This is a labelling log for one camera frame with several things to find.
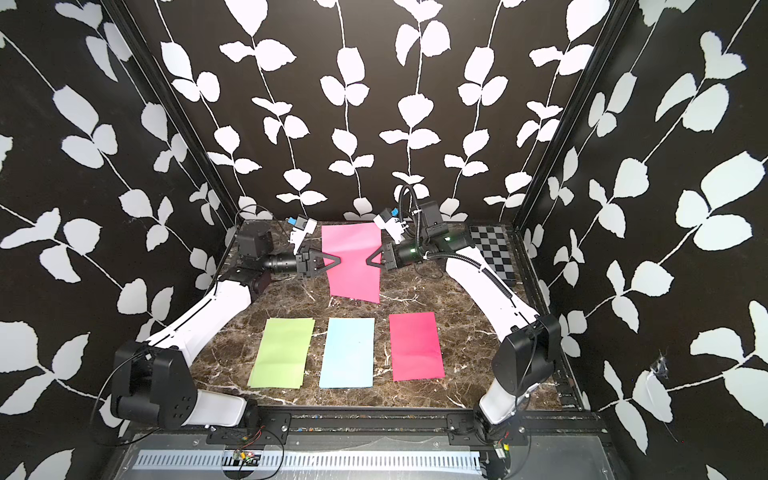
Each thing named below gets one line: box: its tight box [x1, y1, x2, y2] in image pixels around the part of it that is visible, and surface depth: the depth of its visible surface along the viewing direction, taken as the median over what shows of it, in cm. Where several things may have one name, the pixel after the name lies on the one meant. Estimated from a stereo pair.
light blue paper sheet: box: [319, 318, 375, 389], surface depth 90 cm
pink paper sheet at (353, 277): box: [322, 222, 382, 304], surface depth 73 cm
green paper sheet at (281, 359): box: [247, 318, 315, 389], surface depth 90 cm
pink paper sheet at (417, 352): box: [389, 312, 445, 382], surface depth 90 cm
